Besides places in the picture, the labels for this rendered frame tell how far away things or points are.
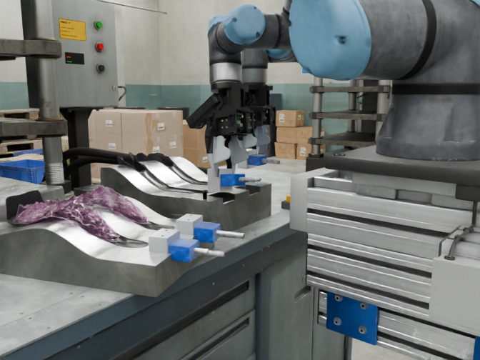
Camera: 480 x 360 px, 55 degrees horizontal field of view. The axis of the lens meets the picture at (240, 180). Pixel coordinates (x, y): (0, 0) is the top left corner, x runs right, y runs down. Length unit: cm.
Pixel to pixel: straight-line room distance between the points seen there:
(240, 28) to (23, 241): 57
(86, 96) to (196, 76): 790
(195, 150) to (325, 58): 521
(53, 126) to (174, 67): 857
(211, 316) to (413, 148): 64
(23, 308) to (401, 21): 67
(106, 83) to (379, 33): 146
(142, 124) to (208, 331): 402
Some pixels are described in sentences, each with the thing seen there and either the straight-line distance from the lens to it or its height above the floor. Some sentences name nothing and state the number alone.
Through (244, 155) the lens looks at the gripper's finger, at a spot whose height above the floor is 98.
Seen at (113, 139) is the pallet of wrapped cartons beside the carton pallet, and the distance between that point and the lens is 531.
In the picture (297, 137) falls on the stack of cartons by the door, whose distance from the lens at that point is 791.
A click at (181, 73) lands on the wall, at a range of 997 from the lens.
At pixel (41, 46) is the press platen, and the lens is 160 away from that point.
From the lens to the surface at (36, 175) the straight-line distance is 477.
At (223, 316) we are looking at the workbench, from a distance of 113.
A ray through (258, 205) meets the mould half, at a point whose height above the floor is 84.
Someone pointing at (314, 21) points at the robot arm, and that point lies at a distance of 59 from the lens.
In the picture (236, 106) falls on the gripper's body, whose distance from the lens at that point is 103.
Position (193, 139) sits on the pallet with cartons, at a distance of 575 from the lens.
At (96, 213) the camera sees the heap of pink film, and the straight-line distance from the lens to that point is 90.
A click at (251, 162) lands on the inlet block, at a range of 134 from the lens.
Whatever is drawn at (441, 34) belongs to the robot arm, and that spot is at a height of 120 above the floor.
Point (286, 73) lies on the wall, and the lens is 845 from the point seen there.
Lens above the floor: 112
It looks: 11 degrees down
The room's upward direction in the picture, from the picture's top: straight up
